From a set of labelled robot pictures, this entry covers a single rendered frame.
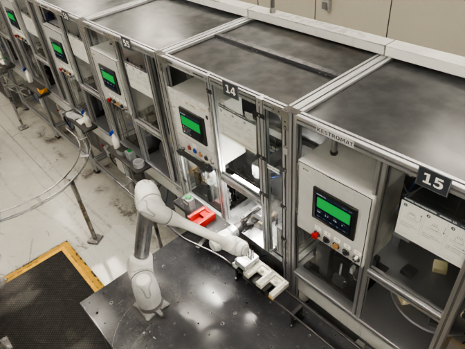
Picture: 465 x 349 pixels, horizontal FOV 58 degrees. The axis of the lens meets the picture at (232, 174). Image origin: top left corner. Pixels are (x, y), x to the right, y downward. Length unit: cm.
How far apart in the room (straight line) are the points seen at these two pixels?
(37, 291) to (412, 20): 498
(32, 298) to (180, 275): 165
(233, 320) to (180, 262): 62
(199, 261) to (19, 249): 223
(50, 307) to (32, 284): 35
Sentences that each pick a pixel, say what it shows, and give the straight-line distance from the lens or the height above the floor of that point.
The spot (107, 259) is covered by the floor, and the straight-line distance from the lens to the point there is 427.
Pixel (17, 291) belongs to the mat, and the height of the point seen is 1.
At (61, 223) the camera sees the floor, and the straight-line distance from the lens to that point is 484.
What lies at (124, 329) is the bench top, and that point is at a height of 68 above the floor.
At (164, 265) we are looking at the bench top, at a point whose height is 68.
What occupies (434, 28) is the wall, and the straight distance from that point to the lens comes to 562.
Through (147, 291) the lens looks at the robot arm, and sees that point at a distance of 274.
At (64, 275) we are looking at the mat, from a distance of 429.
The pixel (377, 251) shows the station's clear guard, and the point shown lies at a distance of 212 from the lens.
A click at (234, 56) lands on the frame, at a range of 263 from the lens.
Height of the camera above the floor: 304
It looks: 39 degrees down
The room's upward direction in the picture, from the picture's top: 6 degrees counter-clockwise
